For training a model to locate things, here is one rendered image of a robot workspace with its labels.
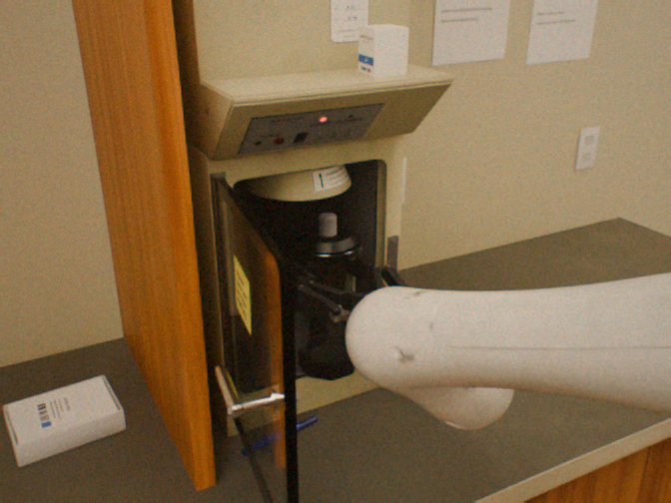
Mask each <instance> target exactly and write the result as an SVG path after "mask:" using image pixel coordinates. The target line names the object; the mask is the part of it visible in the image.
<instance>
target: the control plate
mask: <svg viewBox="0 0 671 503"><path fill-rule="evenodd" d="M383 105H385V103H382V104H377V105H368V106H358V107H350V108H340V109H331V110H321V111H313V112H303V113H294V114H286V115H276V116H267V117H257V118H252V120H251V122H250V125H249V128H248V130H247V131H246V132H247V133H246V134H245V135H244V138H243V140H242V144H241V146H240V149H239V151H238V155H240V154H249V153H256V152H264V151H271V150H279V149H287V148H294V147H301V146H310V145H317V144H325V143H333V142H340V141H348V140H355V139H361V137H362V136H363V134H364V133H366V131H367V130H368V128H369V127H370V125H371V124H372V122H373V121H374V118H375V117H376V115H377V114H378V113H379V111H380V110H381V108H382V107H383ZM350 114H354V116H353V117H352V118H348V117H347V116H348V115H350ZM321 117H328V118H327V120H326V121H325V122H320V118H321ZM349 129H353V131H352V133H349V132H348V130H349ZM333 131H338V132H337V135H336V136H335V135H334V134H332V132H333ZM305 132H309V133H308V135H307V138H306V140H305V141H304V142H302V143H296V144H293V142H294V140H295V137H296V135H297V133H305ZM317 133H322V136H321V138H320V139H319V136H317ZM279 137H283V138H285V142H284V143H282V144H280V145H275V143H274V140H275V139H276V138H279ZM255 142H262V143H261V144H260V145H258V146H255V145H254V143H255Z"/></svg>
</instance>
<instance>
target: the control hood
mask: <svg viewBox="0 0 671 503"><path fill-rule="evenodd" d="M357 69H358V68H349V69H337V70H325V71H324V72H313V73H300V74H289V75H276V76H265V77H253V78H240V79H228V80H215V81H206V80H204V82H203V84H200V86H202V99H203V113H204V125H205V139H206V152H207V156H208V157H210V158H212V159H213V160H220V159H229V158H236V157H244V156H251V155H258V154H266V153H274V152H281V151H289V150H296V149H304V148H311V147H319V146H327V145H334V144H341V143H349V142H356V141H364V140H372V139H379V137H387V136H394V135H401V134H410V133H413V132H414V131H415V130H416V128H417V127H418V126H419V125H420V122H421V121H422V120H424V118H425V117H426V116H427V115H428V113H429V112H430V111H431V110H432V108H433V106H434V105H435V104H436V102H437V101H438V100H439V99H441V97H442V96H443V95H444V93H445V91H446V90H447V89H448V87H449V86H450V85H451V83H452V82H453V76H452V74H449V73H445V72H441V71H437V70H432V69H428V68H424V67H420V66H414V65H410V64H407V75H402V76H388V77H372V76H369V75H366V74H362V73H360V72H358V71H357ZM382 103H385V105H383V107H382V108H381V110H380V111H379V113H378V114H377V115H376V117H375V118H374V121H373V122H372V124H371V125H370V127H369V128H368V130H367V131H366V133H364V134H363V136H362V137H361V139H355V140H348V141H340V142H333V143H325V144H317V145H310V146H301V147H294V148H287V149H279V150H271V151H264V152H256V153H249V154H240V155H238V151H239V149H240V146H241V144H242V140H243V138H244V135H245V134H246V133H247V132H246V131H247V130H248V128H249V125H250V122H251V120H252V118H257V117H267V116H276V115H286V114H294V113H303V112H313V111H321V110H331V109H340V108H350V107H358V106H368V105H377V104H382Z"/></svg>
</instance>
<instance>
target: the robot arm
mask: <svg viewBox="0 0 671 503"><path fill-rule="evenodd" d="M356 274H357V275H358V276H359V277H361V278H362V279H363V280H365V282H367V283H371V278H372V285H373V290H370V291H366V292H361V293H358V292H355V291H352V290H348V291H342V290H339V289H336V288H333V287H330V286H326V285H322V284H319V283H317V278H316V277H315V276H314V275H313V274H312V273H310V272H309V271H308V270H307V269H306V268H304V267H303V266H302V265H300V264H299V263H298V262H296V261H295V262H293V279H294V280H295V281H296V283H297V292H298V303H299V304H302V305H304V306H305V307H307V308H309V309H311V310H312V311H314V312H316V313H317V314H319V315H321V316H324V317H325V318H327V319H328V320H329V321H330V322H331V323H332V326H334V327H339V326H340V321H341V320H344V319H348V322H347V328H346V335H345V339H346V348H347V352H348V355H349V357H350V359H351V362H352V364H353V366H354V367H355V369H356V370H357V371H358V372H359V373H360V374H361V375H362V376H363V377H365V378H367V380H368V381H370V382H371V383H373V384H375V385H377V386H380V387H383V388H386V389H389V390H391V391H394V392H396V393H398V394H399V395H401V396H404V397H406V398H408V399H410V400H411V401H413V402H414V403H416V404H418V405H419V406H422V407H423V408H424V410H426V411H427V412H428V413H430V414H431V415H432V416H434V417H435V418H436V419H438V420H440V421H441V422H443V424H445V425H447V426H449V427H452V428H457V429H463V430H473V429H479V428H482V427H485V426H488V425H490V424H492V423H494V422H495V421H496V420H498V419H499V418H500V417H501V416H502V414H504V412H505V411H506V410H507V408H508V406H509V405H510V402H511V400H512V395H513V391H514V389H515V390H528V391H540V392H549V394H559V395H568V396H575V397H583V398H591V399H598V401H604V402H610V403H617V404H623V405H629V406H636V407H637V408H641V409H647V410H653V411H659V412H664V413H670V414H671V273H664V274H657V275H651V276H644V277H637V278H630V279H624V280H616V281H608V282H601V283H594V284H585V285H576V286H566V287H555V288H542V289H527V290H505V291H452V290H432V289H419V288H413V287H411V286H409V285H406V283H405V282H404V280H403V279H402V278H401V276H400V275H399V274H398V273H397V271H396V270H395V269H394V268H393V267H392V265H385V266H384V268H380V267H379V266H377V265H373V264H372V263H370V262H369V261H365V259H363V258H362V257H361V256H359V255H358V256H357V257H356ZM382 279H384V282H385V283H386V284H388V286H389V287H384V284H383V282H382Z"/></svg>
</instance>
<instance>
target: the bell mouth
mask: <svg viewBox="0 0 671 503"><path fill-rule="evenodd" d="M350 186H351V180H350V178H349V174H348V172H347V170H346V168H345V166H344V165H337V166H330V167H324V168H316V169H310V170H303V171H296V172H289V173H283V174H275V175H269V176H263V177H255V178H250V179H249V180H245V182H244V187H245V189H246V190H247V191H248V192H250V193H251V194H253V195H256V196H259V197H263V199H268V200H273V201H284V202H306V201H316V200H322V199H328V198H331V197H332V196H335V195H337V194H340V193H342V192H345V191H346V190H347V189H348V188H349V187H350Z"/></svg>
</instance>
